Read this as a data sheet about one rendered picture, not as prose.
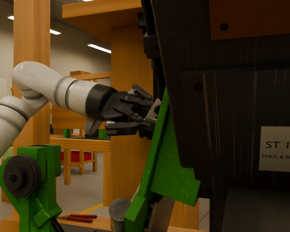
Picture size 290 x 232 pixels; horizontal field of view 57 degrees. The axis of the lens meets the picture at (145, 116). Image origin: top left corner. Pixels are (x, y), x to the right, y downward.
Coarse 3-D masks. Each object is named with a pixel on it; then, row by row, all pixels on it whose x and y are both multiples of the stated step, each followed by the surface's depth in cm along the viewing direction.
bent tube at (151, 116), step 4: (156, 100) 52; (156, 104) 51; (160, 104) 51; (152, 108) 50; (156, 108) 51; (148, 112) 50; (152, 112) 50; (156, 112) 52; (148, 116) 49; (152, 116) 49; (156, 116) 49; (148, 120) 49; (152, 120) 49; (156, 120) 48; (136, 192) 53; (132, 200) 52
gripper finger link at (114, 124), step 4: (108, 124) 51; (112, 124) 51; (116, 124) 50; (120, 124) 50; (124, 124) 50; (128, 124) 50; (132, 124) 50; (108, 128) 50; (112, 128) 50; (116, 128) 50; (120, 128) 50; (124, 128) 50; (128, 128) 50; (116, 132) 51; (120, 132) 51; (124, 132) 52; (128, 132) 52; (136, 132) 52
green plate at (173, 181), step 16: (160, 112) 38; (160, 128) 38; (160, 144) 39; (176, 144) 39; (160, 160) 40; (176, 160) 39; (144, 176) 39; (160, 176) 40; (176, 176) 39; (192, 176) 38; (144, 192) 39; (160, 192) 40; (176, 192) 39; (192, 192) 38
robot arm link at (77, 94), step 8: (80, 80) 57; (72, 88) 55; (80, 88) 54; (88, 88) 54; (72, 96) 55; (80, 96) 54; (72, 104) 55; (80, 104) 54; (80, 112) 56; (88, 120) 59; (96, 120) 60; (88, 128) 58; (96, 128) 61
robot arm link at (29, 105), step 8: (8, 96) 56; (24, 96) 62; (32, 96) 61; (40, 96) 62; (0, 104) 55; (8, 104) 55; (16, 104) 55; (24, 104) 57; (32, 104) 60; (40, 104) 61; (24, 112) 56; (32, 112) 59
